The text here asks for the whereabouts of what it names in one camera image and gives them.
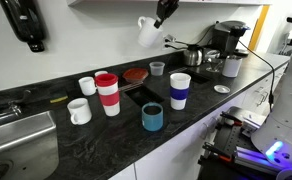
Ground white round lid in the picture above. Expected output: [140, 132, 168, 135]
[213, 84, 231, 95]

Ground blue banded travel cup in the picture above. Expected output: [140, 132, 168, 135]
[169, 72, 192, 111]

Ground small white mug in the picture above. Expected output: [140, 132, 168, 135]
[137, 15, 166, 49]

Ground teal cup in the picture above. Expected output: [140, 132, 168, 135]
[140, 101, 165, 132]

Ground steel funnel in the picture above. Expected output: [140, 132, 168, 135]
[203, 49, 225, 73]

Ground red lidded container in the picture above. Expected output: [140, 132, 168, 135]
[122, 67, 150, 84]

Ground black wall soap dispenser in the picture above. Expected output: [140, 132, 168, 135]
[0, 0, 48, 53]

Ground yellow sponge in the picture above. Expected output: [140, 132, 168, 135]
[49, 95, 69, 104]

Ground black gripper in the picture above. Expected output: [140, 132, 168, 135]
[153, 0, 181, 30]

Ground stainless steel sink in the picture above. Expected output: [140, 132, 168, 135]
[0, 109, 60, 180]

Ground black power cable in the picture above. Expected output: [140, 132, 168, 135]
[165, 43, 188, 52]
[165, 38, 190, 47]

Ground steel coffee carafe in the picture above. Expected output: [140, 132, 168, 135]
[182, 43, 205, 67]

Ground clear plastic cup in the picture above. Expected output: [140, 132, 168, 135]
[148, 61, 166, 77]

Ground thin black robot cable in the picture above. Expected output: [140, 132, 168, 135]
[238, 39, 276, 112]

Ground red banded travel cup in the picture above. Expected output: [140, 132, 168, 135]
[94, 72, 121, 117]

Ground steel faucet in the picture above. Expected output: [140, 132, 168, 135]
[0, 89, 32, 122]

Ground large white mug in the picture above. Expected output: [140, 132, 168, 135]
[66, 97, 93, 126]

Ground yellow door frame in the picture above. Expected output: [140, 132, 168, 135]
[248, 4, 271, 52]

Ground white wall outlet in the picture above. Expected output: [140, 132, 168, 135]
[162, 33, 177, 50]

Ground black coffee machine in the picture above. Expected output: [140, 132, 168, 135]
[211, 19, 251, 58]

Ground white metal canister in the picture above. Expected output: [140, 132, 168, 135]
[221, 54, 243, 79]

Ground silver drawer handle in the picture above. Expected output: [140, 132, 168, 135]
[254, 90, 270, 107]

